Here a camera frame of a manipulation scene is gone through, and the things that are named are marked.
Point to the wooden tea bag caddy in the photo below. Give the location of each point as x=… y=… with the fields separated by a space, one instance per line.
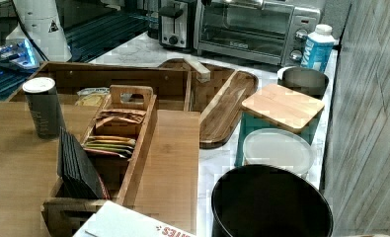
x=105 y=163

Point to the blue white water carton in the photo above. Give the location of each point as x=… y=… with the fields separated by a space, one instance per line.
x=318 y=48

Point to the black two-slot toaster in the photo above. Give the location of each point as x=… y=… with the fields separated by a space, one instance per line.
x=177 y=23

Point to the teal canister with bamboo lid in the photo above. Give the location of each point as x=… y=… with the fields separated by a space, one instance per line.
x=275 y=106

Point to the assorted tea bags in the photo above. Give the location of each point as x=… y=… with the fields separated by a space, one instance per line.
x=115 y=132

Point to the small light wooden block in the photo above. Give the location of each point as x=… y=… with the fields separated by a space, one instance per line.
x=202 y=73

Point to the dark grey cup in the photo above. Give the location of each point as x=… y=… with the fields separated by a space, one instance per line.
x=303 y=80

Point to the cinnamon oat bites box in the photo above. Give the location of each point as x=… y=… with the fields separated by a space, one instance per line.
x=114 y=220

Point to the silver toaster oven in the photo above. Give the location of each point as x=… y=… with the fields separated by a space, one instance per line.
x=268 y=31

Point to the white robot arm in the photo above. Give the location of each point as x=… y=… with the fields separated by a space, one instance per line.
x=38 y=22

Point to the black utensil bucket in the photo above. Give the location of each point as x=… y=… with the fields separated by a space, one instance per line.
x=265 y=201

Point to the wooden drawer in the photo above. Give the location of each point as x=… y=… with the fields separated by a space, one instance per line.
x=171 y=84

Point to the chips bag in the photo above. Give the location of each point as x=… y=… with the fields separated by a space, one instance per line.
x=91 y=96

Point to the grey cylinder with white cap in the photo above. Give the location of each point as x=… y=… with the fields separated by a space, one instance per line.
x=44 y=106

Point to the dark wooden serving tray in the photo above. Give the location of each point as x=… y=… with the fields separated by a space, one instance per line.
x=219 y=102

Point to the black packets stack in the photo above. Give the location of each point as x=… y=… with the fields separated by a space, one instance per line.
x=77 y=172

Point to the clear plastic lidded container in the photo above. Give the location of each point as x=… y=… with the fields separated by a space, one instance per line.
x=279 y=148

